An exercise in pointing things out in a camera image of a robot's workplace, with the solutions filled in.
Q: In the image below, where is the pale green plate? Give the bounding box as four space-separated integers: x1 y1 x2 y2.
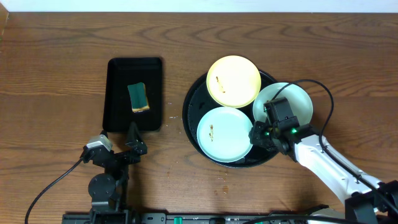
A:
252 82 313 125

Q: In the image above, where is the green yellow sponge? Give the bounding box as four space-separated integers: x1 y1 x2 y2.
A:
127 82 150 113

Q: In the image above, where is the light blue plate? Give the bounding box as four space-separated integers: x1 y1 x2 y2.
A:
197 107 253 163

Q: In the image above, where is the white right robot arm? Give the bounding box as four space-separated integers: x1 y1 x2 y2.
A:
249 121 397 223

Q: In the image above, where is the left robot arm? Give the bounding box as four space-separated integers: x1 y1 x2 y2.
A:
80 122 147 223

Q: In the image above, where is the rectangular black tray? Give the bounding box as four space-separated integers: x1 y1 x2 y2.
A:
103 57 163 133

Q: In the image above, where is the round black tray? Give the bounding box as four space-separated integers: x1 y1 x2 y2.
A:
182 73 277 168

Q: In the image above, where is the yellow plate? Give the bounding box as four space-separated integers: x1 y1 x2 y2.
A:
206 55 261 108

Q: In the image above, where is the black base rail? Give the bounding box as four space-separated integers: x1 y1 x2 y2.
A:
61 212 330 224

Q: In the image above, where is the right black camera cable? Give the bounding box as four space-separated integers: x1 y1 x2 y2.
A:
242 78 398 224

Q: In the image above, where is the black camera cable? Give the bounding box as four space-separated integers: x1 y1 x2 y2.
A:
24 157 85 224
242 78 398 224

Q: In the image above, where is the left black camera cable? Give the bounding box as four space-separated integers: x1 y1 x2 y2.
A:
24 157 85 224

